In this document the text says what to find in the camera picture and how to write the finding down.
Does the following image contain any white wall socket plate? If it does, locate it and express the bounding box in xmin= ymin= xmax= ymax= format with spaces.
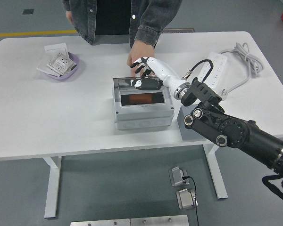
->
xmin=47 ymin=53 xmax=77 ymax=76

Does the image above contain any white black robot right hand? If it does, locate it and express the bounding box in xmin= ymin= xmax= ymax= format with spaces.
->
xmin=125 ymin=56 xmax=187 ymax=95

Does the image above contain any white table leg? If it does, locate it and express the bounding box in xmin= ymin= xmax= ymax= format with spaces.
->
xmin=202 ymin=143 xmax=228 ymax=200
xmin=42 ymin=155 xmax=62 ymax=218

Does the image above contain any grey metal plate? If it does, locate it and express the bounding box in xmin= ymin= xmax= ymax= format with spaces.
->
xmin=130 ymin=214 xmax=189 ymax=226
xmin=70 ymin=218 xmax=130 ymax=226

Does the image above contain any person's right hand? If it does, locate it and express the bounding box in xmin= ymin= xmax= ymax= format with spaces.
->
xmin=65 ymin=10 xmax=74 ymax=25

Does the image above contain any grey plastic junction box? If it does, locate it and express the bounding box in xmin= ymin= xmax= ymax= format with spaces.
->
xmin=112 ymin=77 xmax=175 ymax=131

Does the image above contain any grey cube block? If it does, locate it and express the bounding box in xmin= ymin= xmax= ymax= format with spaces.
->
xmin=176 ymin=103 xmax=213 ymax=142

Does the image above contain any dark floor sign plate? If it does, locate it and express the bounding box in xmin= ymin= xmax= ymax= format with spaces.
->
xmin=162 ymin=27 xmax=195 ymax=33

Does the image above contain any purple plastic tray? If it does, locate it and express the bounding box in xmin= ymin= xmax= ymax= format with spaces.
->
xmin=39 ymin=52 xmax=81 ymax=82

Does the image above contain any thin black pedal cable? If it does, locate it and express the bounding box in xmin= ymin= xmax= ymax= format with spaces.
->
xmin=183 ymin=176 xmax=200 ymax=226

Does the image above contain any white paper packet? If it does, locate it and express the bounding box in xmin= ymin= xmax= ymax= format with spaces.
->
xmin=37 ymin=53 xmax=53 ymax=74

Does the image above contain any yellow floor tape line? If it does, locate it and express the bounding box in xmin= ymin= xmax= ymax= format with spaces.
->
xmin=0 ymin=29 xmax=77 ymax=38

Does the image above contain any person's left hand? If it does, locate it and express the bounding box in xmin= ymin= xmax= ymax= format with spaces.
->
xmin=126 ymin=39 xmax=156 ymax=78

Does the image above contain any white printed leaflet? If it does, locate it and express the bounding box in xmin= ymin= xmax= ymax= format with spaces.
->
xmin=44 ymin=43 xmax=68 ymax=58

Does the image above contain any silver foot pedal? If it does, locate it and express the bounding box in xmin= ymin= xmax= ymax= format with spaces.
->
xmin=176 ymin=188 xmax=199 ymax=211
xmin=169 ymin=166 xmax=191 ymax=187

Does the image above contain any white power cord with plug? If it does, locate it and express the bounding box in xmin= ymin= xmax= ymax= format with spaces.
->
xmin=219 ymin=42 xmax=265 ymax=101

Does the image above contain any person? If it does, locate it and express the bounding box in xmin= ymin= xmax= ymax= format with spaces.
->
xmin=62 ymin=0 xmax=183 ymax=49

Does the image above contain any orange cylinder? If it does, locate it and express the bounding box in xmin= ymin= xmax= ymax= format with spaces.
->
xmin=128 ymin=94 xmax=153 ymax=104

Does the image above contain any white power strip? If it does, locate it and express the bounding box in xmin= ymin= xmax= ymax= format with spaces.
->
xmin=198 ymin=51 xmax=228 ymax=89

